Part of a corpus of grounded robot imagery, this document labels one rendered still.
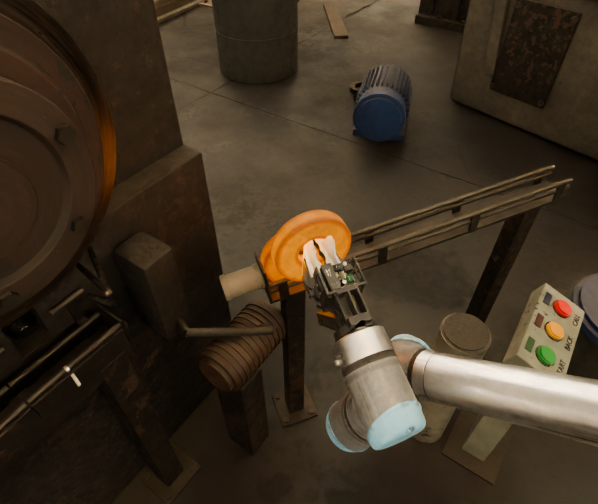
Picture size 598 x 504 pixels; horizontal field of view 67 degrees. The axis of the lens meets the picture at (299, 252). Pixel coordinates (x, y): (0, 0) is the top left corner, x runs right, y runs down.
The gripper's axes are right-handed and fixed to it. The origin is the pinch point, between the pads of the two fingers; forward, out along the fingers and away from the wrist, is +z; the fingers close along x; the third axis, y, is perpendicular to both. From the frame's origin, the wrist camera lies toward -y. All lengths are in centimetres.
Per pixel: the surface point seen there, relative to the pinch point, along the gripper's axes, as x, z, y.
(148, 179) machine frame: 25.9, 25.7, -4.1
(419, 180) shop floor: -103, 76, -112
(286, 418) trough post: 6, -18, -81
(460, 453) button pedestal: -40, -46, -74
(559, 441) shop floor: -72, -53, -73
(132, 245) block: 32.1, 13.5, -8.0
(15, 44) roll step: 34, 14, 37
